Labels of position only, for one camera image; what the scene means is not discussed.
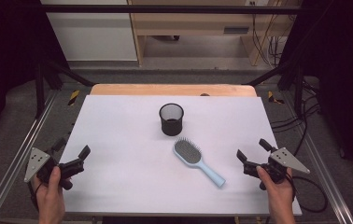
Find light blue hairbrush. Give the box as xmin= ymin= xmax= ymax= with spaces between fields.
xmin=173 ymin=137 xmax=227 ymax=189

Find wooden table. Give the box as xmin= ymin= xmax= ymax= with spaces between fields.
xmin=90 ymin=83 xmax=258 ymax=98

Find hanging desk cables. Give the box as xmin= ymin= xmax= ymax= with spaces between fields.
xmin=251 ymin=13 xmax=288 ymax=68

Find black floor cables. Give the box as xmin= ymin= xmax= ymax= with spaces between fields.
xmin=271 ymin=77 xmax=322 ymax=157

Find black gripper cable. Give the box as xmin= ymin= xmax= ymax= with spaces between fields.
xmin=27 ymin=181 xmax=43 ymax=213
xmin=289 ymin=175 xmax=329 ymax=214

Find person's left hand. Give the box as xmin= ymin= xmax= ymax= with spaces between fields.
xmin=30 ymin=166 xmax=67 ymax=218

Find yellow black tape marker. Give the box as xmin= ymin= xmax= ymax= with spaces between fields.
xmin=267 ymin=91 xmax=285 ymax=105
xmin=67 ymin=90 xmax=81 ymax=106

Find aluminium rail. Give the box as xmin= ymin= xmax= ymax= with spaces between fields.
xmin=281 ymin=92 xmax=353 ymax=224
xmin=0 ymin=90 xmax=59 ymax=224

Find black mesh cup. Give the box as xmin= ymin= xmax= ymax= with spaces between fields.
xmin=158 ymin=103 xmax=185 ymax=137

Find person's right hand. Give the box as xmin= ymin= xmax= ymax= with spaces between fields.
xmin=256 ymin=165 xmax=294 ymax=216

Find black curtain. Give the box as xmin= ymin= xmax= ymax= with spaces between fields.
xmin=278 ymin=0 xmax=353 ymax=181
xmin=0 ymin=0 xmax=70 ymax=147

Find white cabinet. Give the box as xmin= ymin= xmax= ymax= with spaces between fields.
xmin=39 ymin=0 xmax=138 ymax=63

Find white table cover sheet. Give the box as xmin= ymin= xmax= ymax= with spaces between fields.
xmin=60 ymin=94 xmax=304 ymax=217

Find black frame strut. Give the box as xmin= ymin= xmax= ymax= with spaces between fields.
xmin=243 ymin=60 xmax=304 ymax=118
xmin=35 ymin=60 xmax=94 ymax=119

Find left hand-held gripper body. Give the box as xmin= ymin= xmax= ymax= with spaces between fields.
xmin=23 ymin=147 xmax=85 ymax=191

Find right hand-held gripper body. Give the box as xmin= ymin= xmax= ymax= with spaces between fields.
xmin=243 ymin=147 xmax=311 ymax=191

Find black frame crossbar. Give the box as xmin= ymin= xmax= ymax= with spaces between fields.
xmin=38 ymin=4 xmax=304 ymax=15

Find light wooden desk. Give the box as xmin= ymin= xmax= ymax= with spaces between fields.
xmin=127 ymin=0 xmax=294 ymax=68

